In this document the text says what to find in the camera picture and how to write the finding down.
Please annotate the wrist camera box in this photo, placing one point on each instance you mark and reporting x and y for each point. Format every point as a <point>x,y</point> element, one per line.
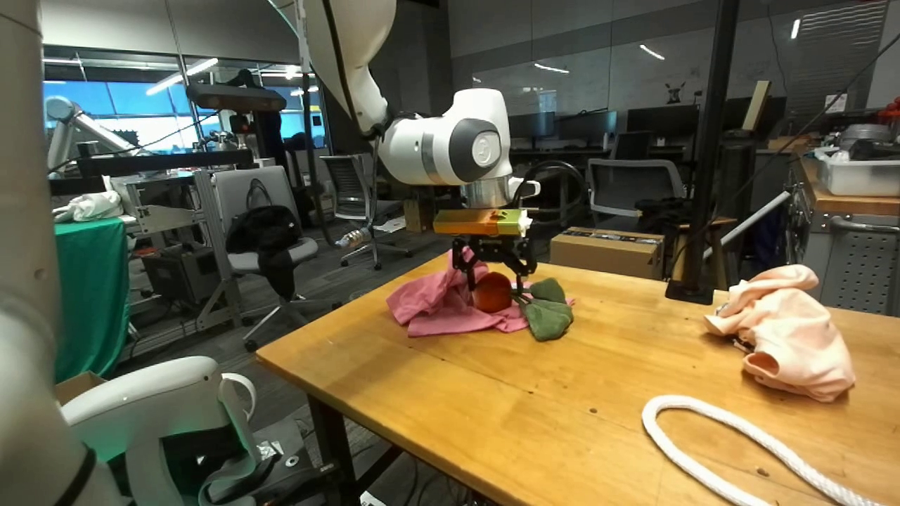
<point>481,224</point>

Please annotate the black camera stand pole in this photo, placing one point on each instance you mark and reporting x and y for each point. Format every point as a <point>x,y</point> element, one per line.
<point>695,278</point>

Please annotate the cardboard box on table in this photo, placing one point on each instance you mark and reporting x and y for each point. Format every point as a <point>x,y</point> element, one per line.
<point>609,252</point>

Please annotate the orange plush fruit green leaves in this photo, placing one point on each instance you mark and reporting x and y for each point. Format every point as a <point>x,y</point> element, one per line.
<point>540,310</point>

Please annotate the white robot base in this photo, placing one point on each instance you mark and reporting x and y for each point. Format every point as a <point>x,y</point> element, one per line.
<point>173,434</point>

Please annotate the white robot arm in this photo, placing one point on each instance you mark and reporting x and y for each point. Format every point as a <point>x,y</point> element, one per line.
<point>466,146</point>

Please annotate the white plastic bin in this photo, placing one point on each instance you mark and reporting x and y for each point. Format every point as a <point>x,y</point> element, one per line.
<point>859,178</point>

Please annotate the green cloth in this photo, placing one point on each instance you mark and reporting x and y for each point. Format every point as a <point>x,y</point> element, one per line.
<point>93,297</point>

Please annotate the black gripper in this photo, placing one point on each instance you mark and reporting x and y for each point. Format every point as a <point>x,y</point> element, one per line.
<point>512,252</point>

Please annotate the light peach shirt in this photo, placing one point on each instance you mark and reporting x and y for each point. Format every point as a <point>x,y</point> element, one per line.
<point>791,341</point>

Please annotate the black office chair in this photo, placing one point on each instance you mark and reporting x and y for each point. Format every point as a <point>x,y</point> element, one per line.
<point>262,237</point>

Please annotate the pink cloth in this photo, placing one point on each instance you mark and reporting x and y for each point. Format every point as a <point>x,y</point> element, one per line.
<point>452,302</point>

